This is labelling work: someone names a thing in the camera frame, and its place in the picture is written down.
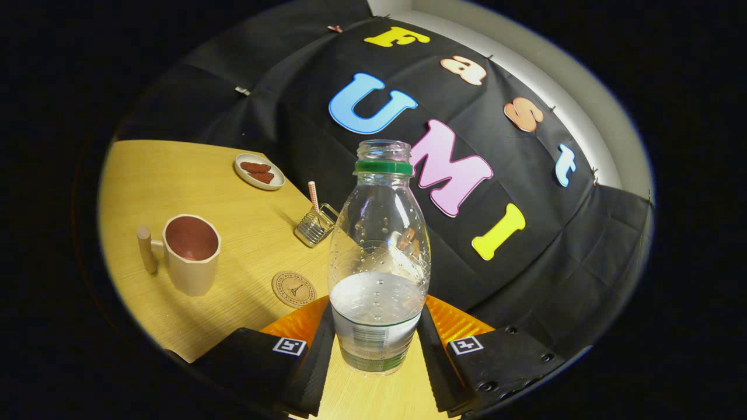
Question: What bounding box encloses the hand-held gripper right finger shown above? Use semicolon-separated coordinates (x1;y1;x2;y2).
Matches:
416;295;566;418

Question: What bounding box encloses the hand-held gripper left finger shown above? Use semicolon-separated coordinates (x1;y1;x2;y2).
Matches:
190;295;338;419

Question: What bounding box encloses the clear plastic bottle green ring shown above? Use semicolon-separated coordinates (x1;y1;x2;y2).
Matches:
327;139;432;375

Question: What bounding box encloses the round cork coaster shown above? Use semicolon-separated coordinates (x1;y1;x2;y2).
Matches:
271;271;317;309

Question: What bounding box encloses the beige cup with wooden handle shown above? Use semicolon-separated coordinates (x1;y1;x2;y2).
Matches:
136;213;222;297

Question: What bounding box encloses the black backdrop cloth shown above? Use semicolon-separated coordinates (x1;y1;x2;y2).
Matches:
114;0;654;362

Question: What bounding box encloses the small white plate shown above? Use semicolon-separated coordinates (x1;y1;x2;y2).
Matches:
234;153;286;191

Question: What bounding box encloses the wooden table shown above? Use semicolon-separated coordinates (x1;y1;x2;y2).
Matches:
98;139;462;420

